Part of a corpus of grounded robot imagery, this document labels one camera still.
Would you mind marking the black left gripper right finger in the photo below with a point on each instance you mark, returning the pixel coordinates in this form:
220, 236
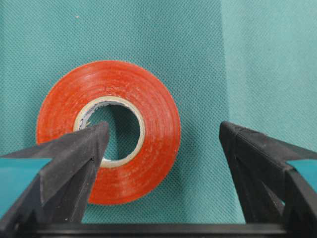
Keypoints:
270, 188

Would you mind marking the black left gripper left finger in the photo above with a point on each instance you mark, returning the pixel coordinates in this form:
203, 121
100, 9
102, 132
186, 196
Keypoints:
51, 182

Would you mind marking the red tape roll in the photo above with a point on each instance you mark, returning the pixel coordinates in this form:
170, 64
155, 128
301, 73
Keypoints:
72, 100

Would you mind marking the green table cloth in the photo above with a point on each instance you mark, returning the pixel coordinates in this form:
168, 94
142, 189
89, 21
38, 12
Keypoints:
251, 62

